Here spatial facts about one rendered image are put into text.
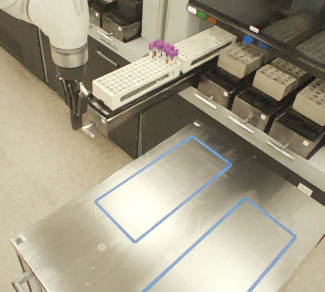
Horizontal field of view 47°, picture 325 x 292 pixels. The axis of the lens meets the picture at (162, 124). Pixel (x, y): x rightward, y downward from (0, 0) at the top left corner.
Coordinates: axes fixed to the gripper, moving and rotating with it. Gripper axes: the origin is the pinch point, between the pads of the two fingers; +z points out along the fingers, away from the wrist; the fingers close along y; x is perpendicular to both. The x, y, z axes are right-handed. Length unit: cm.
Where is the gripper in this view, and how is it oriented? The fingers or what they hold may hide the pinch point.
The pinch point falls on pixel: (76, 119)
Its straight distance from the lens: 112.5
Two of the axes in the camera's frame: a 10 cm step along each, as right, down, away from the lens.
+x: -7.1, 4.3, -5.6
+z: -0.8, 7.4, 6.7
